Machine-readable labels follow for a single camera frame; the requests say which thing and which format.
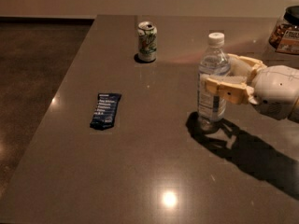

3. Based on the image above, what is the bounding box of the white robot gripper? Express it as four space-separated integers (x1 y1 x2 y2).
204 54 299 120

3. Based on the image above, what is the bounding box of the clear plastic water bottle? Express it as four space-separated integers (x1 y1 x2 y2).
197 32 231 133

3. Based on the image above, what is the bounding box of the white green soda can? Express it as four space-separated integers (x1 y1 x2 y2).
137 21 157 63

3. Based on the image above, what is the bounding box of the clear jar with black lid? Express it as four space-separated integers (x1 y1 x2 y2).
268 5 299 55

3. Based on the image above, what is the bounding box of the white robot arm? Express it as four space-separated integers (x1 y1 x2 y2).
204 54 299 123

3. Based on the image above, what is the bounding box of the dark blue snack bar wrapper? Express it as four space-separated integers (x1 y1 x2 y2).
90 93 121 130

